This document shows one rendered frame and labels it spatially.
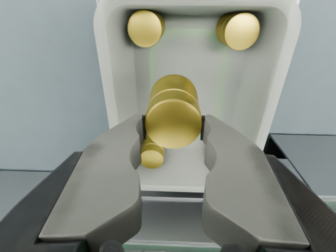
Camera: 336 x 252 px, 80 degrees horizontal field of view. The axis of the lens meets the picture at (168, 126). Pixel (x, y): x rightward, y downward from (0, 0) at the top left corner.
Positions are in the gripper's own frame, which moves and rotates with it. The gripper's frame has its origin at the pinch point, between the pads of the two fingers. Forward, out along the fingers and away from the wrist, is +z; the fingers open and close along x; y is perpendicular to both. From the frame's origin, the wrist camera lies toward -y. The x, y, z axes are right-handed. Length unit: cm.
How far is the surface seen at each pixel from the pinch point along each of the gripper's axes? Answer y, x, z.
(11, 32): -3.3, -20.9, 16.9
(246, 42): -3.0, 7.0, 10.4
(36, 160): 18.1, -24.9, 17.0
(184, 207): 20.5, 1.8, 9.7
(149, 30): -4.0, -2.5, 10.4
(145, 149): 10.5, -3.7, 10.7
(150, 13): -5.4, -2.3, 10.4
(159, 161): 12.3, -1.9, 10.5
